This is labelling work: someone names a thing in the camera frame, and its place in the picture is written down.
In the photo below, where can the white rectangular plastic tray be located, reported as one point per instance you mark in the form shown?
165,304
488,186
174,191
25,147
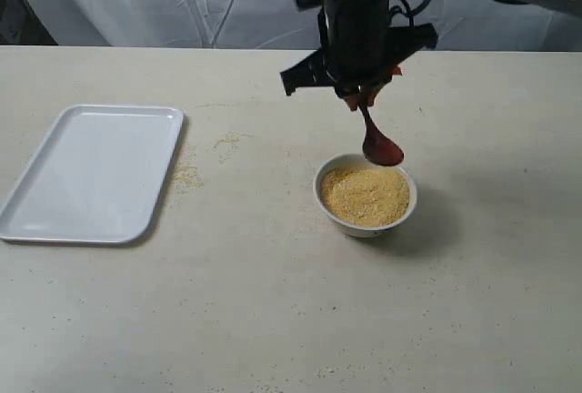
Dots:
96,177

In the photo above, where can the dark brown wooden spoon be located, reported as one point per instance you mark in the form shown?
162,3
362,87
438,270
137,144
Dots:
377,148

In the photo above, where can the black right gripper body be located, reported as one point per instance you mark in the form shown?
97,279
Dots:
361,41

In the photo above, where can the white ceramic bowl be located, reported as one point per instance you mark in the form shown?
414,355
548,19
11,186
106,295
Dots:
355,160

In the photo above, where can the white backdrop curtain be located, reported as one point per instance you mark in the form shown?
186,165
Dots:
263,24

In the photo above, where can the yellow grain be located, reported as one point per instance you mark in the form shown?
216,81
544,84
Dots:
365,197

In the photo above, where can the spilled yellow millet pile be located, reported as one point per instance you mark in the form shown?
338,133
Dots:
187,175

